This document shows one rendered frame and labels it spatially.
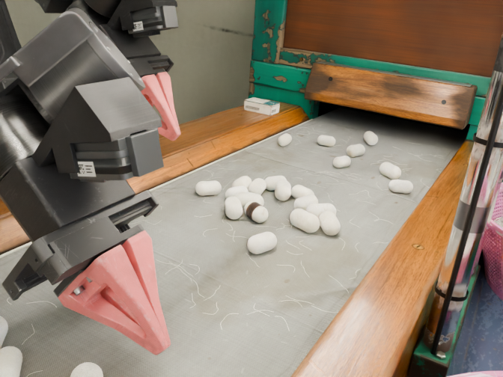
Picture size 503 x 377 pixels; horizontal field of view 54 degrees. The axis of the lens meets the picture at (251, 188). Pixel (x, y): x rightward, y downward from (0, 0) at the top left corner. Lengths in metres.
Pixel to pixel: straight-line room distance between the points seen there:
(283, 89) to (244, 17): 0.92
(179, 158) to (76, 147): 0.40
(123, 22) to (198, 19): 1.44
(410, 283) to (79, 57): 0.32
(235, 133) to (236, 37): 1.18
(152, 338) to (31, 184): 0.13
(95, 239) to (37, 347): 0.11
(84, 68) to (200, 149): 0.41
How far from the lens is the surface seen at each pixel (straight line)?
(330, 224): 0.54
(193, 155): 0.72
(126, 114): 0.30
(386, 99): 0.93
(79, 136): 0.30
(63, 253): 0.32
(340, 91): 0.96
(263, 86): 1.09
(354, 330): 0.38
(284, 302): 0.44
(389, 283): 0.44
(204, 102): 2.08
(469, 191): 0.40
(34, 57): 0.36
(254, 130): 0.86
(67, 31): 0.36
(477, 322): 0.60
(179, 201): 0.61
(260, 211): 0.55
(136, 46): 0.63
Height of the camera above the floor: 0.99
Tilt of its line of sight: 23 degrees down
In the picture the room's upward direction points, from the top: 5 degrees clockwise
